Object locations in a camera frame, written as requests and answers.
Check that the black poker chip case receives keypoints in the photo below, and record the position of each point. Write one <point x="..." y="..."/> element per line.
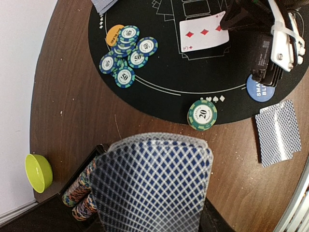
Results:
<point x="52" y="215"/>

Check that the dealt cards back pile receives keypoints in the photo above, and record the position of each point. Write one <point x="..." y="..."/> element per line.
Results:
<point x="103" y="6"/>

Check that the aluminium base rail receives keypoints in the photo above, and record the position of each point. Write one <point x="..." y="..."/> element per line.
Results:
<point x="296" y="215"/>

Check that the stack of poker chips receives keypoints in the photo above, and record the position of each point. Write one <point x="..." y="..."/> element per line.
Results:
<point x="202" y="115"/>

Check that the blue green poker chips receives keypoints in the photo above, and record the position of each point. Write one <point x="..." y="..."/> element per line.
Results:
<point x="128" y="54"/>

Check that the dealt cards pile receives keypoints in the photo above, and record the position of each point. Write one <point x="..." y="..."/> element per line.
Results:
<point x="103" y="6"/>
<point x="278" y="133"/>

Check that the back row poker chips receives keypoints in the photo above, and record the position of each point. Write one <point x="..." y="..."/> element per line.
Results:
<point x="79" y="195"/>

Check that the orange big blind button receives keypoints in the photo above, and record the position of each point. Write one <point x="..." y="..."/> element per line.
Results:
<point x="112" y="34"/>

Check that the blue small blind button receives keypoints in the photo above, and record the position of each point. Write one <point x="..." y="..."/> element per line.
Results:
<point x="258" y="91"/>

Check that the green bowl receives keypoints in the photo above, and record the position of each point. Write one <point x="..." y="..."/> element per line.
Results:
<point x="39" y="172"/>

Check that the round black poker mat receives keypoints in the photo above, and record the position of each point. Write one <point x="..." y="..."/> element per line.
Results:
<point x="171" y="81"/>

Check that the dealt cards front pile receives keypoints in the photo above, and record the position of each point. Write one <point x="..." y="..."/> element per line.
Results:
<point x="278" y="133"/>

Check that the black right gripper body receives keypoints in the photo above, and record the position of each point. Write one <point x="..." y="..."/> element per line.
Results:
<point x="279" y="44"/>

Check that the three of diamonds card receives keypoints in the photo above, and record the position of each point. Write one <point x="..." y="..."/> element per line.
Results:
<point x="202" y="33"/>

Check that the grey cloth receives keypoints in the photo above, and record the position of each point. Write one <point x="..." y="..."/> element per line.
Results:
<point x="152" y="182"/>

